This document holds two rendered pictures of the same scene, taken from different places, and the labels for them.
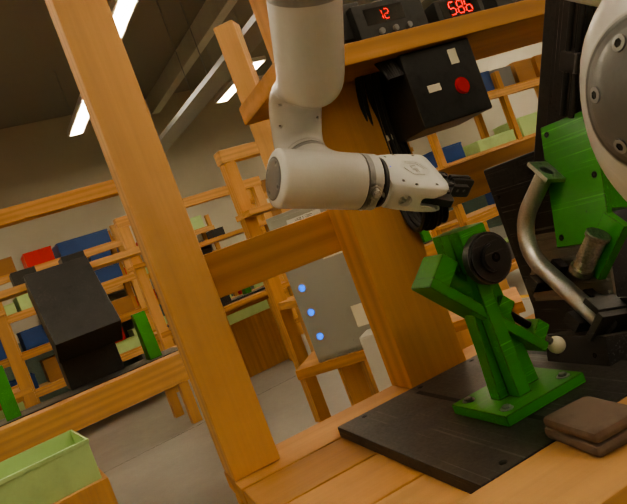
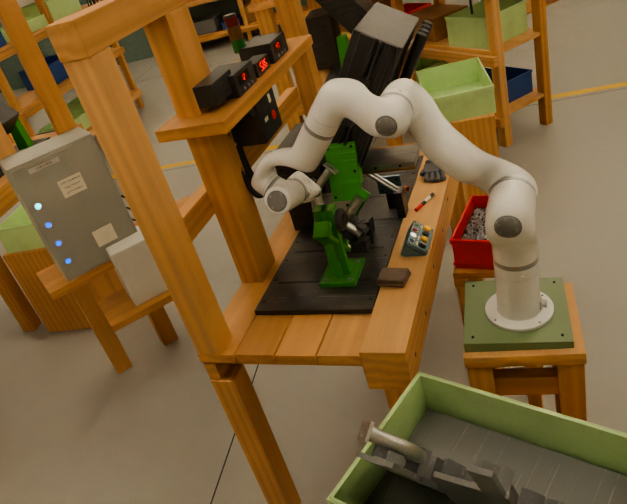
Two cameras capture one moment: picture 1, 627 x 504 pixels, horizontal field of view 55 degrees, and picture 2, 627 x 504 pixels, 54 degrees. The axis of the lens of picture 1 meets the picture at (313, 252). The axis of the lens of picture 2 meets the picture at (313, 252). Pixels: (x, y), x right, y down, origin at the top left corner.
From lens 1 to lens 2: 1.41 m
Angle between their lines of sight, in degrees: 49
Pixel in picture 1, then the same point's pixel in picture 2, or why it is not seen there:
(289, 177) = (291, 201)
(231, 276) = not seen: hidden behind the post
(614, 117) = (501, 229)
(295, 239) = (198, 212)
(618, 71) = (504, 223)
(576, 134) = (345, 152)
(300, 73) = (314, 161)
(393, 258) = (248, 214)
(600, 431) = (403, 279)
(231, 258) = not seen: hidden behind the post
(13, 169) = not seen: outside the picture
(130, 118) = (150, 162)
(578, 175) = (346, 170)
